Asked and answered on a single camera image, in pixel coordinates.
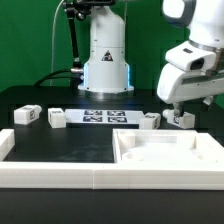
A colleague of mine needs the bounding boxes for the white square tabletop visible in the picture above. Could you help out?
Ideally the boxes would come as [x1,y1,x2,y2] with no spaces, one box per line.
[112,129,217,163]

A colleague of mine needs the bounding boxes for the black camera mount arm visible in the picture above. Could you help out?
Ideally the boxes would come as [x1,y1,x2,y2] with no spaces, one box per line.
[63,0,116,87]

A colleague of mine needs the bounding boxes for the white U-shaped obstacle fence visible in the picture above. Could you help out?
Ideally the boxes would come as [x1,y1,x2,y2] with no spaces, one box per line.
[0,129,224,190]

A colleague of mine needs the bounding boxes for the black cable bundle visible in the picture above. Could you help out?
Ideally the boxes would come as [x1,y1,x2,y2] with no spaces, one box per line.
[34,68,84,88]

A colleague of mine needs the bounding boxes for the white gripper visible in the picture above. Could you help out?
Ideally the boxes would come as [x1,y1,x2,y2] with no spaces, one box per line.
[157,41,224,117]

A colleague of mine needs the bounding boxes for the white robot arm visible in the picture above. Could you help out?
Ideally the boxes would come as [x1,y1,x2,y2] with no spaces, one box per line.
[78,0,224,117]

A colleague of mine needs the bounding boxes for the white thin cable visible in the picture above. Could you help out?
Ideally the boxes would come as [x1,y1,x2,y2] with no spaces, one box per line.
[49,0,66,87]

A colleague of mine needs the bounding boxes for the white fiducial tag plate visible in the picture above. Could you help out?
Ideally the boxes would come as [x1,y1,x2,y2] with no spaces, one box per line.
[65,109,144,125]

